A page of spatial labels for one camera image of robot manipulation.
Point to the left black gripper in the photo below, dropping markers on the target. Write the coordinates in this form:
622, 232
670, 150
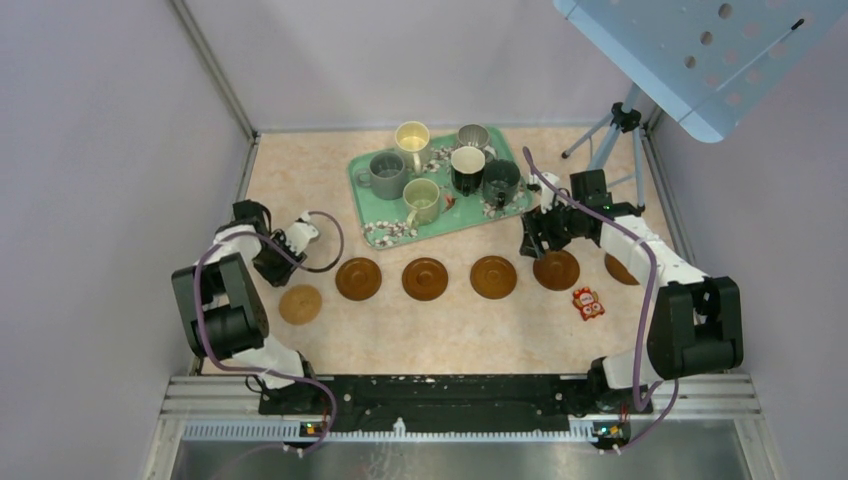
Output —
278, 276

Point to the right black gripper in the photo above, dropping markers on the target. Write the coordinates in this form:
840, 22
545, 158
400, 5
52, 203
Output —
536, 222

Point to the light tan wooden coaster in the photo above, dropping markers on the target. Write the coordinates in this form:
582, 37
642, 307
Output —
300, 305

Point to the dark brown wooden coaster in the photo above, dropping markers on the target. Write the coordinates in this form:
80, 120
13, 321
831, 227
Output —
619, 271
425, 279
557, 270
358, 279
493, 277

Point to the dark green mug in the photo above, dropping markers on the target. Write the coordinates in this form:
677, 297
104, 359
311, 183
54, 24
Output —
500, 182

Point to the black mug white inside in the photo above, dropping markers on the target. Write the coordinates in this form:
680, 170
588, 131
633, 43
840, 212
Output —
467, 164

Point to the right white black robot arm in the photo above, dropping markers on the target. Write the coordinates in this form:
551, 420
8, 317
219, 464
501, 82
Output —
689, 323

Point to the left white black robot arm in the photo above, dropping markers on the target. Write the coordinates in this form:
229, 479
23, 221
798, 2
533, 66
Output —
219, 305

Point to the green floral serving tray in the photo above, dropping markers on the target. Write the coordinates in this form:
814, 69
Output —
383, 222

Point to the red owl picture card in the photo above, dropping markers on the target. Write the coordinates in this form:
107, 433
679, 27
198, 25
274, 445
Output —
587, 302

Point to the ribbed grey mug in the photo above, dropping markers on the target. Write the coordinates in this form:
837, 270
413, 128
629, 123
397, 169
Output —
477, 136

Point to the light green mug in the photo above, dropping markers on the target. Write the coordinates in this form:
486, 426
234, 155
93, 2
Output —
422, 199

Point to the grey tripod stand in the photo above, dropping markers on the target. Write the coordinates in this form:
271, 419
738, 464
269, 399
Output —
623, 119

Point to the plain grey mug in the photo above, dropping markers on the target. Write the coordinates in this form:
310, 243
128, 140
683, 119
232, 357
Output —
386, 176

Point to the pale yellow mug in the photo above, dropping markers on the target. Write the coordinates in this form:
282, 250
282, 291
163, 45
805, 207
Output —
413, 144

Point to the light blue perforated panel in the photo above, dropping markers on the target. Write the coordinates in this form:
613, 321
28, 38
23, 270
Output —
705, 63

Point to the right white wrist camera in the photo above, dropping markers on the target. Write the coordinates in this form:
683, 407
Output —
547, 185

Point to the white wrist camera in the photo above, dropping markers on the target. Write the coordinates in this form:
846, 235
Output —
300, 234
547, 185

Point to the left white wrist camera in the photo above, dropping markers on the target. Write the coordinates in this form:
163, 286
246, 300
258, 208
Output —
300, 234

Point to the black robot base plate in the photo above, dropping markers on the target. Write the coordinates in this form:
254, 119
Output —
499, 403

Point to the aluminium frame rail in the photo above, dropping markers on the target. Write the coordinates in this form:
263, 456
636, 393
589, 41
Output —
704, 427

